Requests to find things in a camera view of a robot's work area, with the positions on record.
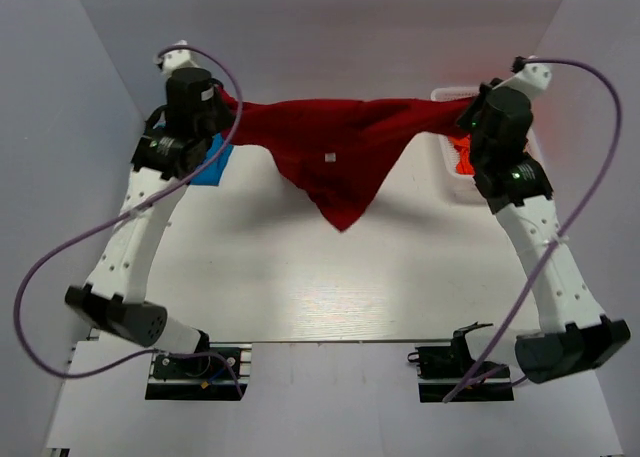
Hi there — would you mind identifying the dark red t-shirt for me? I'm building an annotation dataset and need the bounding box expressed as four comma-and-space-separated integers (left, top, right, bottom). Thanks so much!
222, 93, 471, 232

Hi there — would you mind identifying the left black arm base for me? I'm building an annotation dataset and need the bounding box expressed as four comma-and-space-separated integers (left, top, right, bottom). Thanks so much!
145, 344, 252, 402

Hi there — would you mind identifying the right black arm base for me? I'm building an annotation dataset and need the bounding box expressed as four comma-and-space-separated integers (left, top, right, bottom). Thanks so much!
407, 342, 514, 403

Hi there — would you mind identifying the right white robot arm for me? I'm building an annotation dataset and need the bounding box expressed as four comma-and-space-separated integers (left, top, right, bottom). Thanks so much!
458, 81, 631, 384

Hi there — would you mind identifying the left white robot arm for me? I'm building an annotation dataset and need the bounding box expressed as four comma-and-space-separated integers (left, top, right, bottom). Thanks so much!
65, 68, 234, 376

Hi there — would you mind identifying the orange t-shirt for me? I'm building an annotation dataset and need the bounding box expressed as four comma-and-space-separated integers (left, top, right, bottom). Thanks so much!
446, 134, 475, 176

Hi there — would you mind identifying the folded blue t-shirt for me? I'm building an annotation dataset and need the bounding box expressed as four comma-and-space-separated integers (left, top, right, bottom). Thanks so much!
152, 121, 235, 188

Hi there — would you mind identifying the white plastic basket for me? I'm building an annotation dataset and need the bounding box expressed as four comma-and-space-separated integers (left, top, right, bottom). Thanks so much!
430, 85, 541, 204

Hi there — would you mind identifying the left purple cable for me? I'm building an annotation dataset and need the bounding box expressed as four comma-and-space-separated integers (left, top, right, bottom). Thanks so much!
12, 46, 245, 399

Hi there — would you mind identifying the purple cable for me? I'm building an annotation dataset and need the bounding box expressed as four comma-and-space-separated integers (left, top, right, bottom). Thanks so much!
12, 46, 245, 399
442, 56, 622, 404

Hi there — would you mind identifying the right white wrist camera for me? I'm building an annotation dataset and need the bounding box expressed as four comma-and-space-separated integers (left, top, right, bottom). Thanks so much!
506, 56, 552, 101

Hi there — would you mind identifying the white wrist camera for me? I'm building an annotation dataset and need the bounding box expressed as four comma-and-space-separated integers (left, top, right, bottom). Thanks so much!
506, 56, 552, 101
153, 48, 199, 78

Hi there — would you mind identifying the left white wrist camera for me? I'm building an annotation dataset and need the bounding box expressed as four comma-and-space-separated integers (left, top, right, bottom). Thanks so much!
153, 48, 199, 78

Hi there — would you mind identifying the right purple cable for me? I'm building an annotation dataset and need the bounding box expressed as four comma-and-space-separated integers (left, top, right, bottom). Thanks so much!
442, 56, 622, 404

